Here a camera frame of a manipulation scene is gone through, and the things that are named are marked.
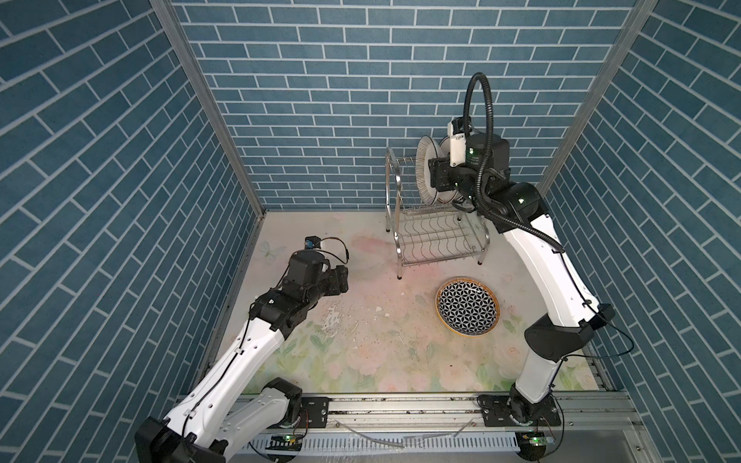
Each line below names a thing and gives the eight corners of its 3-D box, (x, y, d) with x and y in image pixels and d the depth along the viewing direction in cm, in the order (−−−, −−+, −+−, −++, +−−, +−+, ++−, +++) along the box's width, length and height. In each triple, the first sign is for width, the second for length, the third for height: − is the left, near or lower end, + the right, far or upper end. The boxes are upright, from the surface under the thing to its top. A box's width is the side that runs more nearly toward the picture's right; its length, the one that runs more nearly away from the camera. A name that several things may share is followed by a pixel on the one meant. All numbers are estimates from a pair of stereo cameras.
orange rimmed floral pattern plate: (439, 336, 89) (441, 332, 86) (433, 282, 101) (434, 277, 99) (504, 337, 89) (507, 333, 86) (489, 282, 101) (492, 277, 99)
